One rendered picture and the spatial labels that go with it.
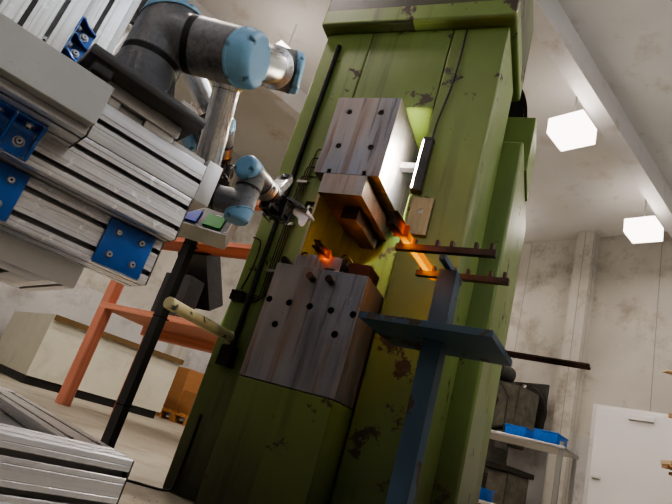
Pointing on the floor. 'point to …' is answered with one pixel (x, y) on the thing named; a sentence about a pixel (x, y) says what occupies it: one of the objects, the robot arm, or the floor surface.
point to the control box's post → (147, 346)
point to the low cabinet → (50, 331)
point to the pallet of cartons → (181, 395)
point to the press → (513, 487)
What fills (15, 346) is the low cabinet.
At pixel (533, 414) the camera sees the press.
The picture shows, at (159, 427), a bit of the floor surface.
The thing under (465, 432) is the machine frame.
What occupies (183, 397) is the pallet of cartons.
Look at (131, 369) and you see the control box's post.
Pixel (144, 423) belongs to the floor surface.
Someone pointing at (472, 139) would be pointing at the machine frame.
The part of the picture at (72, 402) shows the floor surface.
